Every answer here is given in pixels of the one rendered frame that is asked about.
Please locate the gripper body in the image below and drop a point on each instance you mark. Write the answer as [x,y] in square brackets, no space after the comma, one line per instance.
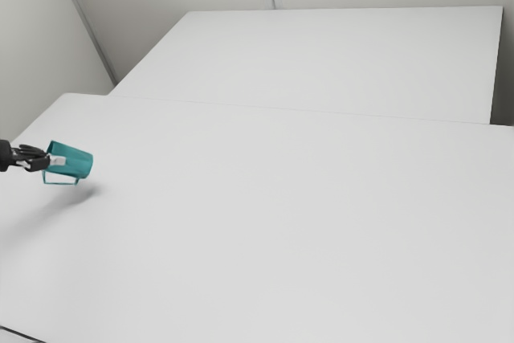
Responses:
[4,156]

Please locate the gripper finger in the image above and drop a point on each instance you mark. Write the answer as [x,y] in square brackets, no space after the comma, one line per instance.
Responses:
[37,164]
[31,149]

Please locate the teal faceted mug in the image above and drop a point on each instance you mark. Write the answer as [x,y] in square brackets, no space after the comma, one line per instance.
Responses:
[72,163]

